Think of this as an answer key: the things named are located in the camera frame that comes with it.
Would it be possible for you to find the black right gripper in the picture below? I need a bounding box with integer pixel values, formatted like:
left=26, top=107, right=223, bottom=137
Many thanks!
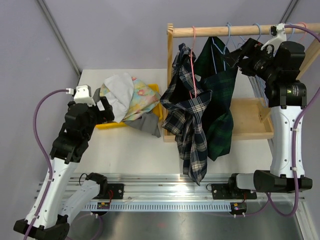
left=222, top=38, right=280, bottom=83

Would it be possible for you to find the white grey garment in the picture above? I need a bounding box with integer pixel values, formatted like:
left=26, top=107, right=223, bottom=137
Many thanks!
left=100, top=72, right=135, bottom=123

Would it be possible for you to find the dark green plaid skirt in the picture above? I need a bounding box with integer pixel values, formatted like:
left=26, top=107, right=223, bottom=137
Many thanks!
left=194, top=36, right=238, bottom=161

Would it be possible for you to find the pastel floral garment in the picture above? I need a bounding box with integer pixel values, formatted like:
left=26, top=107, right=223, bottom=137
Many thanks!
left=100, top=72, right=161, bottom=123

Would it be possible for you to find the pink wire hanger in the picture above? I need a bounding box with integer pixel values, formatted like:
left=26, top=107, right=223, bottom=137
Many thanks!
left=187, top=25, right=199, bottom=100
left=289, top=21, right=309, bottom=46

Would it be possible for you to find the grey pleated skirt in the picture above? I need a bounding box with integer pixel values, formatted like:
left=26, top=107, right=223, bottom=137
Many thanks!
left=122, top=85, right=161, bottom=138

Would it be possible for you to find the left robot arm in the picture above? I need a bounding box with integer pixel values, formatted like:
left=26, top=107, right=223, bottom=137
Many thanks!
left=13, top=96, right=114, bottom=240

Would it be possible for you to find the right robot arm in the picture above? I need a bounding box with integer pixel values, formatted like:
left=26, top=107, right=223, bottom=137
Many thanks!
left=224, top=38, right=313, bottom=198

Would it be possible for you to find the navy white plaid skirt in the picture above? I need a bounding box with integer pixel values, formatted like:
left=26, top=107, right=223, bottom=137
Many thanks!
left=160, top=43, right=212, bottom=185

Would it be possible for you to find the yellow plastic tray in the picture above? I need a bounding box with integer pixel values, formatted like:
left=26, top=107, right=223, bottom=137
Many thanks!
left=96, top=83, right=163, bottom=130

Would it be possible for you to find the wooden clothes rack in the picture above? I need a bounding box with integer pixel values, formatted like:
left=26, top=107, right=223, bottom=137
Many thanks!
left=162, top=22, right=320, bottom=143

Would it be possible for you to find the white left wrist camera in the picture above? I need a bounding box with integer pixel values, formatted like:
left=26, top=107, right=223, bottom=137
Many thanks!
left=65, top=85, right=96, bottom=107

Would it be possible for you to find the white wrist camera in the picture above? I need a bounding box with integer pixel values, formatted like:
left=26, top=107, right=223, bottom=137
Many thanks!
left=260, top=23, right=287, bottom=55
left=65, top=85, right=96, bottom=107

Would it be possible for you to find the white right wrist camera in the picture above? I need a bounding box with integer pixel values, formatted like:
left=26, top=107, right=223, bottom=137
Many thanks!
left=260, top=23, right=287, bottom=55

